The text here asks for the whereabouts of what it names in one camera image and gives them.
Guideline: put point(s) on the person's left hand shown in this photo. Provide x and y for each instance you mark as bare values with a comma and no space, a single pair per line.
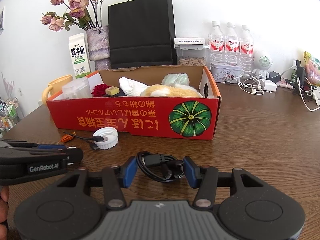
3,195

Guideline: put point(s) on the clear plastic swab box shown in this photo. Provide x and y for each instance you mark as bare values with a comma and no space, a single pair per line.
75,88

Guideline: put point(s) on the black power adapter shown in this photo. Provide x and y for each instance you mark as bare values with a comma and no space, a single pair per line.
275,77

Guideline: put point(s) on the wall poster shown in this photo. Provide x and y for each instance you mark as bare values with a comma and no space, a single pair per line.
2,20

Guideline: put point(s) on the yellow mug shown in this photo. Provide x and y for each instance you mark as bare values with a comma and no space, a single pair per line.
58,81

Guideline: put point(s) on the white ribbed lid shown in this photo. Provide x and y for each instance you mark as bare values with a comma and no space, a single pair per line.
110,142

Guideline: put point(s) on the red artificial rose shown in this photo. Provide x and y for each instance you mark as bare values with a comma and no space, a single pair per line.
99,90

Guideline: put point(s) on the plastic bag green contents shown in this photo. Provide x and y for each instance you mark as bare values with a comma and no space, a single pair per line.
175,79

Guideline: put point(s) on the black phone stand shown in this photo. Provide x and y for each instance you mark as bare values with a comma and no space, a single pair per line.
301,77

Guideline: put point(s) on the white charger block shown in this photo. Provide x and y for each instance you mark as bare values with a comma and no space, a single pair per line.
268,85

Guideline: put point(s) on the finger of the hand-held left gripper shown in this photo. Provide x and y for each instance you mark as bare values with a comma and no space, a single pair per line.
51,147
75,156

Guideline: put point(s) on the clear seed container white lid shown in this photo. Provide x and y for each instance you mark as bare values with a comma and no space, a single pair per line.
191,60

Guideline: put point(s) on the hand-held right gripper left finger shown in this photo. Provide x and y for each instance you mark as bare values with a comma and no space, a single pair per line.
128,172

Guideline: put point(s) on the dried pink rose bouquet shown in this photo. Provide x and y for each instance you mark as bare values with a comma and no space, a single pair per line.
77,3

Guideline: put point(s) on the white earphones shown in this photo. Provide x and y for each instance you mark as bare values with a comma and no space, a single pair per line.
254,90

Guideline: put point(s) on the small yellow box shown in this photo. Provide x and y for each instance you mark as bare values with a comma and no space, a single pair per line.
111,91

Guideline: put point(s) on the yellow pink snack packet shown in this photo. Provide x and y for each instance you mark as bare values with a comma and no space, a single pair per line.
312,70

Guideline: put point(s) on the water bottle red label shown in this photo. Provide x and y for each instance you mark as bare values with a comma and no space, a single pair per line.
232,46
247,48
217,45

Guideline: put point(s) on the white cloth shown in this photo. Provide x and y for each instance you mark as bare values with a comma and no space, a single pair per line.
130,86

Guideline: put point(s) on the yellow white plush toy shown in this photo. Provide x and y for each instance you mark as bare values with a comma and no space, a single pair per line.
160,90

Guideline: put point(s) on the red cardboard box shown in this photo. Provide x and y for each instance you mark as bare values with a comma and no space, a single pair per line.
125,120

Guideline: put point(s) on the black paper bag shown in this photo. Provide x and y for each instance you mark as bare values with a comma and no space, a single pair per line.
142,30

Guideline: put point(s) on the white green milk carton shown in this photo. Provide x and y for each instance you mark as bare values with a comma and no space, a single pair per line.
79,55

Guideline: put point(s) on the white wall socket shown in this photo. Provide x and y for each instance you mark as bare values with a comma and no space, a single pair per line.
20,91

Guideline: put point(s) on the white printed tin box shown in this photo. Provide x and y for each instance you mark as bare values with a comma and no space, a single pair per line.
225,73

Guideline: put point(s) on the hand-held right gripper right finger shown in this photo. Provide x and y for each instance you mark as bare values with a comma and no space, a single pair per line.
191,173

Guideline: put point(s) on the purple speckled vase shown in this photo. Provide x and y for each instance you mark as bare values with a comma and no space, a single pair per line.
98,45

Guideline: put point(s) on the orange dried petal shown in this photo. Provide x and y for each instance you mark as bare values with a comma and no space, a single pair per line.
67,138

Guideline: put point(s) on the pink flat case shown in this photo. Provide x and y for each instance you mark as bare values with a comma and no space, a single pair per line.
286,83

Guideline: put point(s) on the white robot speaker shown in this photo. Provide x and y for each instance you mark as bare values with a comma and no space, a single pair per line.
262,60

